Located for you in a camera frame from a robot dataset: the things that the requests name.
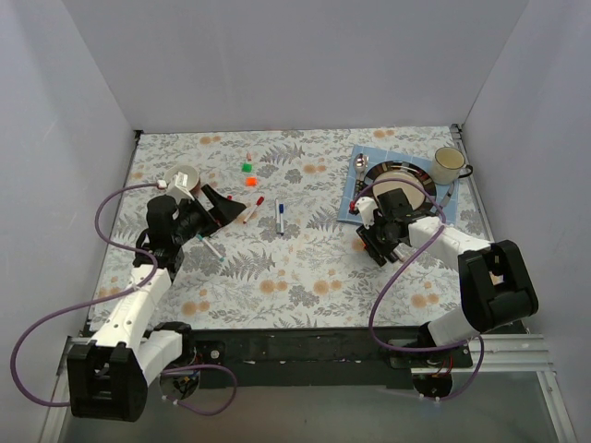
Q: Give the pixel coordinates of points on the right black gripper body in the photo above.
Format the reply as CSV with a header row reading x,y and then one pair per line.
x,y
372,246

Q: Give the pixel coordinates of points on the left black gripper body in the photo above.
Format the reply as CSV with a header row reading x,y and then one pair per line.
x,y
203,212

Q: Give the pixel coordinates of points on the orange highlighter cap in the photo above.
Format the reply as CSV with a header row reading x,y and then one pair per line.
x,y
251,181

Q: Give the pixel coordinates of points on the green highlighter cap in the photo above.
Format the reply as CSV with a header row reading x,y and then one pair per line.
x,y
248,167

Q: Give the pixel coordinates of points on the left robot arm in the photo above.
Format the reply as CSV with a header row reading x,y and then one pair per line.
x,y
109,376

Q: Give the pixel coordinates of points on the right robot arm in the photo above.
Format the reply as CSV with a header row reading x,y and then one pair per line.
x,y
495,286

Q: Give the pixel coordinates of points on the teal cap marker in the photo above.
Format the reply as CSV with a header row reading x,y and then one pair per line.
x,y
211,247

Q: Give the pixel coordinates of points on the red white mug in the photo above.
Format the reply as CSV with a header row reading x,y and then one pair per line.
x,y
193,176

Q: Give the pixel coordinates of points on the dark rimmed cream plate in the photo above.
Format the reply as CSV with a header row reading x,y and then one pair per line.
x,y
408,172

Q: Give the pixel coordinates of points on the metal spoon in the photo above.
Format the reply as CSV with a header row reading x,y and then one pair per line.
x,y
360,167

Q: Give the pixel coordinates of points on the blue cap marker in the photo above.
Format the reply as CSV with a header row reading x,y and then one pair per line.
x,y
281,217

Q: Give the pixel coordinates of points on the cream enamel mug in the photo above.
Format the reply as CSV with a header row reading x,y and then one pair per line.
x,y
448,165

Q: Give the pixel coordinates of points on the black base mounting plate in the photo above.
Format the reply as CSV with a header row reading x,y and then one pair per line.
x,y
304,357

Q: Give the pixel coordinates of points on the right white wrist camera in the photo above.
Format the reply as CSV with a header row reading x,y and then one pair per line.
x,y
364,207

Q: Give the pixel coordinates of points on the patterned handle knife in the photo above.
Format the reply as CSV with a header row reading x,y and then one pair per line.
x,y
446,199

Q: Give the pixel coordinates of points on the aluminium frame rail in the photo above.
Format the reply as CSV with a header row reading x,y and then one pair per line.
x,y
513,398

